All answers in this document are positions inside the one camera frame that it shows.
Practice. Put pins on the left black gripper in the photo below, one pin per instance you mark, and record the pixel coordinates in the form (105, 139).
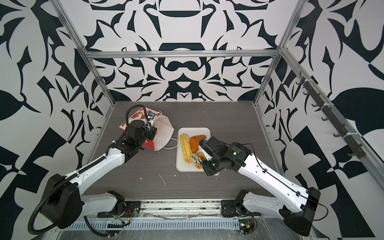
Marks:
(152, 131)

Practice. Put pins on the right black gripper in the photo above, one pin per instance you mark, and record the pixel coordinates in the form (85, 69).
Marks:
(207, 169)

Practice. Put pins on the round fluted yellow bun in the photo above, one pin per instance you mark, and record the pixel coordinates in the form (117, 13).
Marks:
(200, 159)

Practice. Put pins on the red white paper bag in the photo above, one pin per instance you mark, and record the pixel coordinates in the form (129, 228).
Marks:
(160, 123)

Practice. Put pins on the orange fake croissant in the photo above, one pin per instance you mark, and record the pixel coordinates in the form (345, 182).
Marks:
(195, 141)

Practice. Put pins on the long yellow fake bread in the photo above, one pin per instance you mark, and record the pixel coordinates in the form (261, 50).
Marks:
(186, 148)

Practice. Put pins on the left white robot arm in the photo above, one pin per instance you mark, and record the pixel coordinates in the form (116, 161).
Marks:
(64, 201)

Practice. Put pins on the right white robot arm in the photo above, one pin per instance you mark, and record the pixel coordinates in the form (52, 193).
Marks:
(293, 204)

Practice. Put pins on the white rectangular tray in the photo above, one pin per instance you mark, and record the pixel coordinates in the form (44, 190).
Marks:
(181, 165)

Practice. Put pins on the small electronics board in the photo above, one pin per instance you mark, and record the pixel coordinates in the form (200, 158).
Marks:
(247, 226)

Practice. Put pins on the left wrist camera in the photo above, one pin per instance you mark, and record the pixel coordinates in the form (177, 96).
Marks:
(151, 115)

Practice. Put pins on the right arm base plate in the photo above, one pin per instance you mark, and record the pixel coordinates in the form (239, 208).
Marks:
(231, 209)

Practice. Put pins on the white slotted cable duct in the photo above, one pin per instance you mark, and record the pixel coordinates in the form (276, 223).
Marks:
(175, 224)

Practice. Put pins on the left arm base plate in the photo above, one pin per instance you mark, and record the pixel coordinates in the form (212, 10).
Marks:
(124, 209)

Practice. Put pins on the aluminium cage frame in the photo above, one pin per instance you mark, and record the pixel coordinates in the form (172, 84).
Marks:
(371, 161)

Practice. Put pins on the grey wall hook rack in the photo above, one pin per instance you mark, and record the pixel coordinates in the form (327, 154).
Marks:
(333, 115)

